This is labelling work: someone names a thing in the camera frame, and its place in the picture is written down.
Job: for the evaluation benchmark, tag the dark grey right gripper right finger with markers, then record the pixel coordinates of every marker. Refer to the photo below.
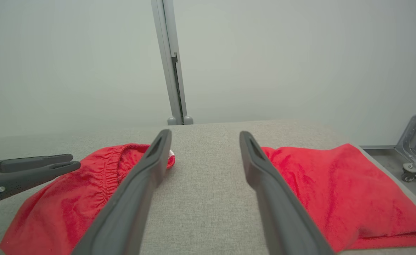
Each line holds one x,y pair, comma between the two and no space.
279,205

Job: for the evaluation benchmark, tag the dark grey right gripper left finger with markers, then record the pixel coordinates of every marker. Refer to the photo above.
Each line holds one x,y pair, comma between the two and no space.
133,198

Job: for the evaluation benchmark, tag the red shorts with white trim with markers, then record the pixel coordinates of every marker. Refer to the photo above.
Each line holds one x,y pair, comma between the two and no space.
69,205

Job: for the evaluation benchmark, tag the red Bulls basketball jersey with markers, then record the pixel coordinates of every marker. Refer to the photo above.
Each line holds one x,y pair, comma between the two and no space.
353,198

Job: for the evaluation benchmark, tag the grey fabric padded platform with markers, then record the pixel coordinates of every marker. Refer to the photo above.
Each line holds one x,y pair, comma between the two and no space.
208,198

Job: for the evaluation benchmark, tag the grey aluminium partition post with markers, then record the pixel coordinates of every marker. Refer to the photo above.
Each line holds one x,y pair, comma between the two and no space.
167,71

